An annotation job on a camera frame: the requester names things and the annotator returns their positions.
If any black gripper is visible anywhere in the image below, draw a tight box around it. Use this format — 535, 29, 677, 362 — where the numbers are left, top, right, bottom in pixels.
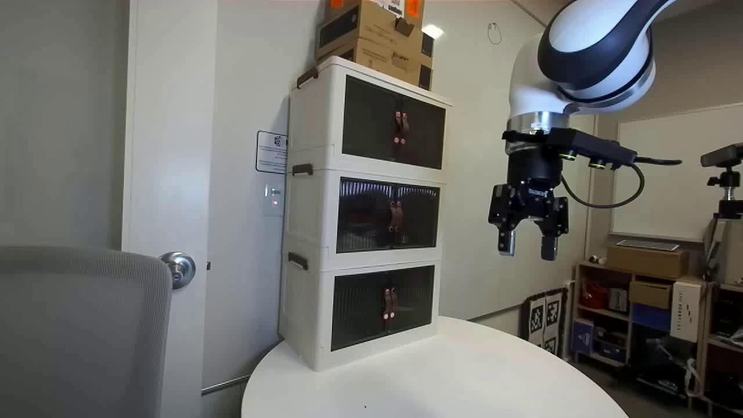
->
486, 148, 573, 262

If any tinted cabinet door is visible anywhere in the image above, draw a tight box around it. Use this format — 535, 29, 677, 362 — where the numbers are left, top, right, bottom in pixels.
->
395, 184, 442, 251
341, 74, 405, 163
331, 275, 392, 353
336, 177, 399, 255
399, 96, 449, 172
388, 264, 436, 334

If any red object on shelf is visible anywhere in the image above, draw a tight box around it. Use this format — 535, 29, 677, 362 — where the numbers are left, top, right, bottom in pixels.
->
580, 280, 610, 311

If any wooden shelf unit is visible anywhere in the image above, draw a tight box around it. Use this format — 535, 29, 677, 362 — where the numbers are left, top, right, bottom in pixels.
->
568, 261, 710, 393

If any dark shelf unit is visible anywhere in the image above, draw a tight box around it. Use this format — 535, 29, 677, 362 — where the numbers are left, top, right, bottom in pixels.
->
698, 281, 743, 415

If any black white calibration board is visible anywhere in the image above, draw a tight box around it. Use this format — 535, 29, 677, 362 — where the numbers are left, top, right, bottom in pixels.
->
525, 285, 572, 357

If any small blue box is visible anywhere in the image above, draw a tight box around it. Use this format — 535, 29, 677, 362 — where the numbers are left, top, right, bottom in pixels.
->
572, 319, 597, 357

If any large flat cardboard box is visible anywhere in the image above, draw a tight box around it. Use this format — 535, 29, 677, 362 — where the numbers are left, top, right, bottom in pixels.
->
604, 240, 689, 281

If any small brown cardboard box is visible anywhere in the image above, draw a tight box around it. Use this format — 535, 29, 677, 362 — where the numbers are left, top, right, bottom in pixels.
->
629, 276, 673, 311

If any blue storage bin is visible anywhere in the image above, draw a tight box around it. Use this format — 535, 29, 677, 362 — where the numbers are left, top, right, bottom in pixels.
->
629, 303, 673, 338

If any white whiteboard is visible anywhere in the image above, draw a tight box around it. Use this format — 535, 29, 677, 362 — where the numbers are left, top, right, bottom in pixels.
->
610, 101, 743, 245

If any black tripod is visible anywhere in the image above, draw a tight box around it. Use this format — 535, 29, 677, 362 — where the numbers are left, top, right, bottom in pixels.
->
702, 168, 743, 283

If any white stacked storage cabinet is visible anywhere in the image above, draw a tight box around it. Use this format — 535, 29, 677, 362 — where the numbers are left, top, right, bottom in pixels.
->
277, 54, 454, 371

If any brown cardboard box with labels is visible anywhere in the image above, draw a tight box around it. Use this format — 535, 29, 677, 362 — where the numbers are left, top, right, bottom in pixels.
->
313, 0, 436, 91

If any white room door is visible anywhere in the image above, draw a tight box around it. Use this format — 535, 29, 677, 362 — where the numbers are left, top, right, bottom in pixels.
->
118, 0, 220, 418

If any gray mesh office chair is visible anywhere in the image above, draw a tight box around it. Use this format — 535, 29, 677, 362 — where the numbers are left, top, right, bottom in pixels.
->
0, 245, 175, 418

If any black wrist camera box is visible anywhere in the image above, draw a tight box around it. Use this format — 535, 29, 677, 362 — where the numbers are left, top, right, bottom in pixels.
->
502, 125, 638, 169

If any black camera on tripod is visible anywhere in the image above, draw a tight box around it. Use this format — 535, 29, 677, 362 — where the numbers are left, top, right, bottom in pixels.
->
698, 143, 743, 172

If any white light switch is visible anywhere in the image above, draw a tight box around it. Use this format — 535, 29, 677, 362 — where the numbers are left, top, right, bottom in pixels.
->
263, 182, 286, 217

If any white wall sign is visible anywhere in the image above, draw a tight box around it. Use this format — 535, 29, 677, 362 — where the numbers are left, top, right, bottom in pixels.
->
254, 127, 291, 175

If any silver door handle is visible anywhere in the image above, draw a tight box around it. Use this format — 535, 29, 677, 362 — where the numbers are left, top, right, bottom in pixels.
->
160, 248, 198, 293

